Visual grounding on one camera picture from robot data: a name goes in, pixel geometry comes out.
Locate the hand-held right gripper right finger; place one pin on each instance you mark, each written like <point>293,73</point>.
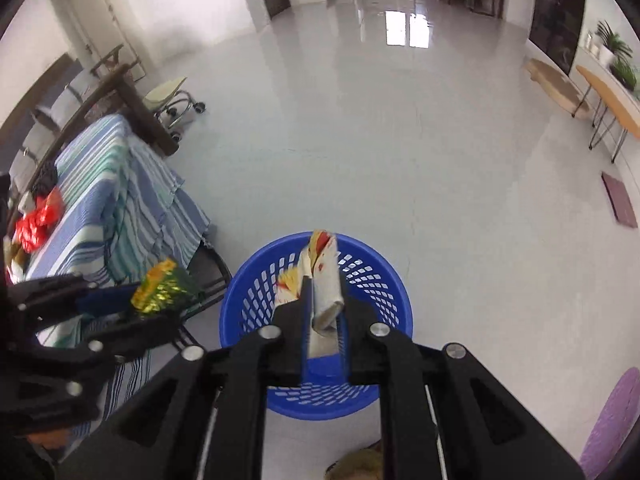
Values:
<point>343,340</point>

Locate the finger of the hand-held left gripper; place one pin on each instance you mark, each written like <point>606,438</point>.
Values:
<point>135,332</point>
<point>107,300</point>

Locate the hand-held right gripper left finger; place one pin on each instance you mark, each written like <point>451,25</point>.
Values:
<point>306,320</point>

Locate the red plastic bag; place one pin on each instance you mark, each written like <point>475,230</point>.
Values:
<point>37,222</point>

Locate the white yellow red wrapper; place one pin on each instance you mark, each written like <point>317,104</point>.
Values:
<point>325,280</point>

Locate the yellow green foil wrapper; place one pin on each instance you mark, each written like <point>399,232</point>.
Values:
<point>160,285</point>

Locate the blue plastic basket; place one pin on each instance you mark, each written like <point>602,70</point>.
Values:
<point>240,310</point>

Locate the striped tablecloth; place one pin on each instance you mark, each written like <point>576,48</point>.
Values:
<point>100,185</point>

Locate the brown slipper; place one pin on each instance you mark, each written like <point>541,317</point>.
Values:
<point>355,465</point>

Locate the grey cushion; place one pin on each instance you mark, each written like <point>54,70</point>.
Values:
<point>70,102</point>

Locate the wooden chair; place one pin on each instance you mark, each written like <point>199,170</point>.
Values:
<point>117,62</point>

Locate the rolling stool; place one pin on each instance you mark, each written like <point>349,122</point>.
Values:
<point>167,91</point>

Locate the white door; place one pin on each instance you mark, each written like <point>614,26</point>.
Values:
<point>95,15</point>

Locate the purple mat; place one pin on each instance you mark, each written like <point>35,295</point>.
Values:
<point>612,430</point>

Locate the dark red floor mat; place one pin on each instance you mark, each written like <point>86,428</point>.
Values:
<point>620,200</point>

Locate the round wooden stool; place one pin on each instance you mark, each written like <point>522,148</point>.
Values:
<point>555,85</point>

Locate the oval table with hairpin legs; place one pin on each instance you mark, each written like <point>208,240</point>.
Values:
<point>615,100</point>

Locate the low green plant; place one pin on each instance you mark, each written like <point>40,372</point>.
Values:
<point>625,75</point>

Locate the black cabinet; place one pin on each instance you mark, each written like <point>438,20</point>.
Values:
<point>555,10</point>

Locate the plant in white pot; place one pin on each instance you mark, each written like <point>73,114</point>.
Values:
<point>612,40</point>

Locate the black metal table frame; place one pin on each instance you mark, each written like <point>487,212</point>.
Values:
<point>215,270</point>

